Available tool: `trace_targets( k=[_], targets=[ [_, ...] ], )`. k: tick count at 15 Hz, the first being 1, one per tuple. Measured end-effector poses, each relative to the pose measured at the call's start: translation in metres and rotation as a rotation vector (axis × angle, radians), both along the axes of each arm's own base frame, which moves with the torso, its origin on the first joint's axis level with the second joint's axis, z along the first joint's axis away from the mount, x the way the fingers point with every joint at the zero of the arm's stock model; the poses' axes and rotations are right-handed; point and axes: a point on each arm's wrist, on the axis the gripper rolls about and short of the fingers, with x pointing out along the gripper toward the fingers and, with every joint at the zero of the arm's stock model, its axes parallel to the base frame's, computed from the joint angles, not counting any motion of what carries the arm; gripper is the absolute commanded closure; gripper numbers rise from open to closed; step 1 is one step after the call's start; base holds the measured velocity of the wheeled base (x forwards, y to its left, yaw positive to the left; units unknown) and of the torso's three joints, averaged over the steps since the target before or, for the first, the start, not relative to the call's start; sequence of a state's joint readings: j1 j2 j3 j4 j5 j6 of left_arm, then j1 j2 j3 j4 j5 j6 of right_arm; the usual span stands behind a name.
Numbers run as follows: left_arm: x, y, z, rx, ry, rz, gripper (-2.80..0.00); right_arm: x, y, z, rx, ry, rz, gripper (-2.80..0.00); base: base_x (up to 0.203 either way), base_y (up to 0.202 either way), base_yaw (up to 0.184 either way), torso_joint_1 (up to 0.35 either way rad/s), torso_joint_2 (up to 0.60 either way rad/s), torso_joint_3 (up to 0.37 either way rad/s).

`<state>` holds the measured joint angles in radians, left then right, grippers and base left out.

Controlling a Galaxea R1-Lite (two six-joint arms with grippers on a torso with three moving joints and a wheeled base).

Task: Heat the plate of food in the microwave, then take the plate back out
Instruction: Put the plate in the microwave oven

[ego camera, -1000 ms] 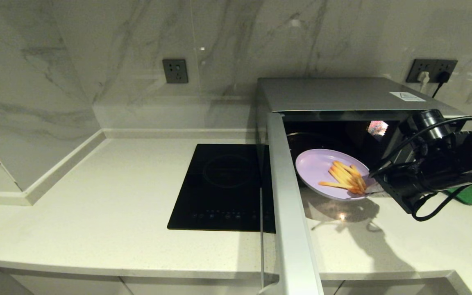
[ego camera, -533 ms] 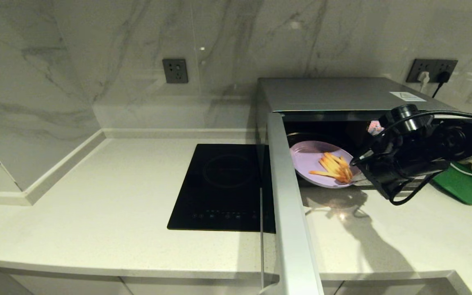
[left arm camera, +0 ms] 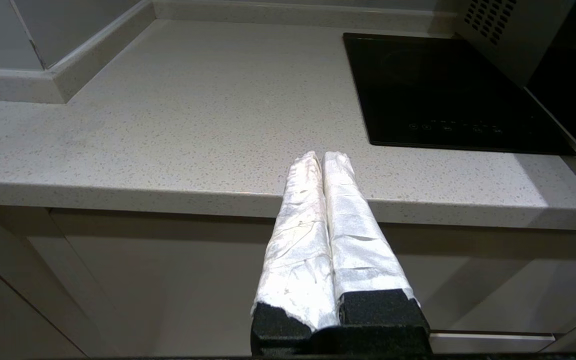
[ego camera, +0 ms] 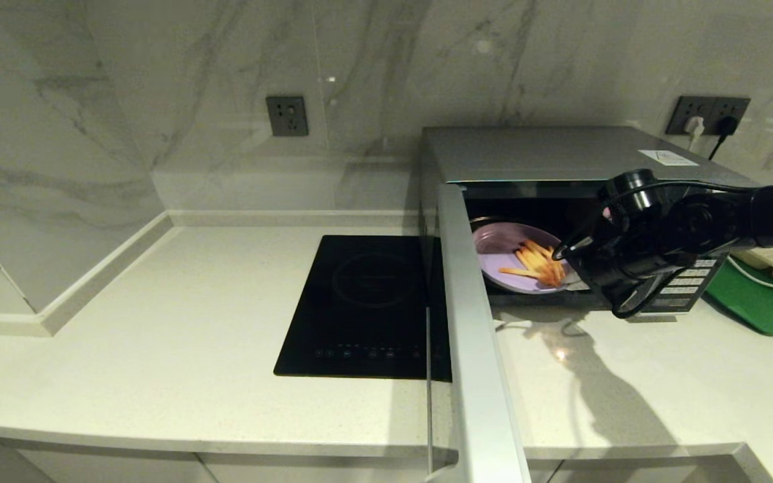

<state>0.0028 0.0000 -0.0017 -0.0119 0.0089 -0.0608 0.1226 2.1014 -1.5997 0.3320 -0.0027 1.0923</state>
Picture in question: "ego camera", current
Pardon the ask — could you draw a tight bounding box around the purple plastic plate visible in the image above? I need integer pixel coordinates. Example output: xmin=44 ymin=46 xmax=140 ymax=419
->
xmin=472 ymin=223 xmax=578 ymax=294

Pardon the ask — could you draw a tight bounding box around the silver Panasonic microwave oven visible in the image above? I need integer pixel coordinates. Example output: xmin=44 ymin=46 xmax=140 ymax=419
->
xmin=419 ymin=126 xmax=758 ymax=315

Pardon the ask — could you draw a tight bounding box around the white sticker label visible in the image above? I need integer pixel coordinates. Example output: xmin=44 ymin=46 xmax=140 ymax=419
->
xmin=638 ymin=150 xmax=699 ymax=166

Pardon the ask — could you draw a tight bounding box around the green plastic tray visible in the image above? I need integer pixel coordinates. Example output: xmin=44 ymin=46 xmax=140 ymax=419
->
xmin=704 ymin=258 xmax=773 ymax=336

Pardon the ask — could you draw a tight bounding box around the black induction cooktop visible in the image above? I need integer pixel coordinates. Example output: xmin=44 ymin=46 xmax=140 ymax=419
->
xmin=274 ymin=235 xmax=453 ymax=383

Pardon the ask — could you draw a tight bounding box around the white cabinet door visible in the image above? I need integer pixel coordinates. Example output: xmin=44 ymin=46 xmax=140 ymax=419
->
xmin=197 ymin=453 xmax=458 ymax=483

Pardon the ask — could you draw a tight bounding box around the white cable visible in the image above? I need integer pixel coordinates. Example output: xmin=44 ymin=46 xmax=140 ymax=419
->
xmin=725 ymin=257 xmax=773 ymax=296

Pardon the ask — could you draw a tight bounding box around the grey double wall socket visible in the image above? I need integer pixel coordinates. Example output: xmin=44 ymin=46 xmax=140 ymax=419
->
xmin=666 ymin=96 xmax=752 ymax=136

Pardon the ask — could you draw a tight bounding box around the black power plug with cable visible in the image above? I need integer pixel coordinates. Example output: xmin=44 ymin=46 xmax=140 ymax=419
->
xmin=709 ymin=117 xmax=741 ymax=160

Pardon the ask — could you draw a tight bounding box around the grey single wall socket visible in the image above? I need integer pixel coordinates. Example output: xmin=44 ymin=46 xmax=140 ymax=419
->
xmin=266 ymin=96 xmax=309 ymax=138

